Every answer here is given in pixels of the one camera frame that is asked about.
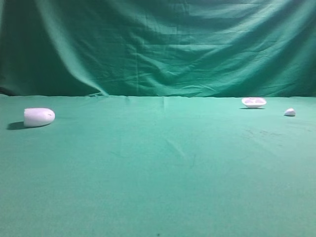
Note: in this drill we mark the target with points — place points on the white earphone case lid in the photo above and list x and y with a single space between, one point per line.
253 102

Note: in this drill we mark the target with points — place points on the green table cloth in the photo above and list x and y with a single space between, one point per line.
114 166

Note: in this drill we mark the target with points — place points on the green backdrop curtain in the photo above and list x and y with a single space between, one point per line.
190 48

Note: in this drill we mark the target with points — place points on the white earbud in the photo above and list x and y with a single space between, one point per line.
290 112

